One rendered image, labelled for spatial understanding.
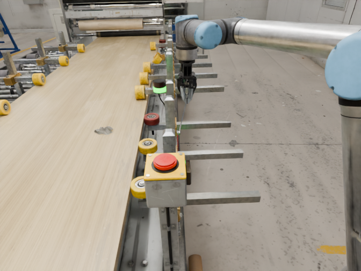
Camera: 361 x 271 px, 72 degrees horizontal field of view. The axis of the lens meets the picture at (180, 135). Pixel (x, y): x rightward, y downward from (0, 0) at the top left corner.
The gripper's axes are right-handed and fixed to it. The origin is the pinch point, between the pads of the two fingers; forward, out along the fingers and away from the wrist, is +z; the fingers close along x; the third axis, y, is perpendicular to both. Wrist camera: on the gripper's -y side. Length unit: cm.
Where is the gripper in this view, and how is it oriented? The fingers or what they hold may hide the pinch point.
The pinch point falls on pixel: (187, 100)
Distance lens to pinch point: 119.0
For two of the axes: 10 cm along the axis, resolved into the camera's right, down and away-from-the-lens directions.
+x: 10.0, -0.4, 0.2
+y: 0.3, 5.2, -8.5
